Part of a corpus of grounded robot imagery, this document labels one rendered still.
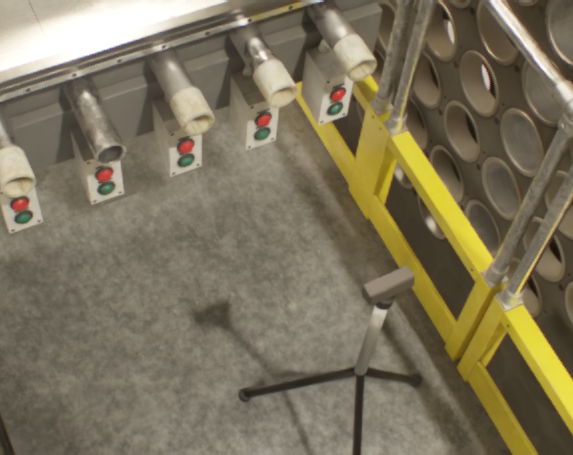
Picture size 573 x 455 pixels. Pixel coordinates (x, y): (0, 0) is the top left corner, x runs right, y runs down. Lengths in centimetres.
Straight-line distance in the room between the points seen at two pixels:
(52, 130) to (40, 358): 79
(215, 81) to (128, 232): 80
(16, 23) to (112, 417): 103
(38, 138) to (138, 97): 21
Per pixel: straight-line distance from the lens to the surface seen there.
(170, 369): 255
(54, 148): 202
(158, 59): 192
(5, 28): 195
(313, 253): 271
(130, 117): 203
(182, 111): 185
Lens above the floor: 233
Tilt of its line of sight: 58 degrees down
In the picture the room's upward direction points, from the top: 7 degrees clockwise
